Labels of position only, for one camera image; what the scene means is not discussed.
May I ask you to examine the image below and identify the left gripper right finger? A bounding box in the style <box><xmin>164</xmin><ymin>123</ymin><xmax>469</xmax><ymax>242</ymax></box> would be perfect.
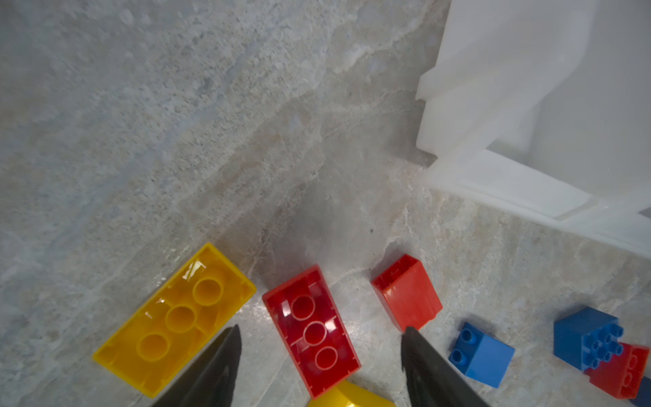
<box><xmin>401</xmin><ymin>327</ymin><xmax>488</xmax><ymax>407</ymax></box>

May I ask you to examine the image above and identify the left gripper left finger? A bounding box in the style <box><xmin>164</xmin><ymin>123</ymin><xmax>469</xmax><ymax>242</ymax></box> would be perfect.
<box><xmin>153</xmin><ymin>325</ymin><xmax>242</xmax><ymax>407</ymax></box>

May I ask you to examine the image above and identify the long red lego brick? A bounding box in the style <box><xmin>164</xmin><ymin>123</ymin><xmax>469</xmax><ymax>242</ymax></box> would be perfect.
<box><xmin>263</xmin><ymin>265</ymin><xmax>361</xmax><ymax>400</ymax></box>

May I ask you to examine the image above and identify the blue lego brick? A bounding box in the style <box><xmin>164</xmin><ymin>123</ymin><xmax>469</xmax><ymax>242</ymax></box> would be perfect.
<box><xmin>554</xmin><ymin>307</ymin><xmax>624</xmax><ymax>372</ymax></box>
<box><xmin>449</xmin><ymin>322</ymin><xmax>515</xmax><ymax>388</ymax></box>

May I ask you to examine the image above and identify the white three-compartment bin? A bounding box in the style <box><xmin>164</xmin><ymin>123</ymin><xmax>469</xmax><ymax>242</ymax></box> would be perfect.
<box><xmin>416</xmin><ymin>1</ymin><xmax>650</xmax><ymax>257</ymax></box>

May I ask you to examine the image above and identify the long yellow lego brick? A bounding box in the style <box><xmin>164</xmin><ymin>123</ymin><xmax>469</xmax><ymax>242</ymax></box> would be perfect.
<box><xmin>93</xmin><ymin>244</ymin><xmax>257</xmax><ymax>398</ymax></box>

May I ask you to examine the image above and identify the small red lego brick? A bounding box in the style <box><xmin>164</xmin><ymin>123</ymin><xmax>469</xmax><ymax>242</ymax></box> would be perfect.
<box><xmin>371</xmin><ymin>254</ymin><xmax>443</xmax><ymax>332</ymax></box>

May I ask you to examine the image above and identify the red lego brick right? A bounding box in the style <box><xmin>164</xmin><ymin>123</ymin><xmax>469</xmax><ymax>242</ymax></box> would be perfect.
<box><xmin>586</xmin><ymin>343</ymin><xmax>650</xmax><ymax>400</ymax></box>

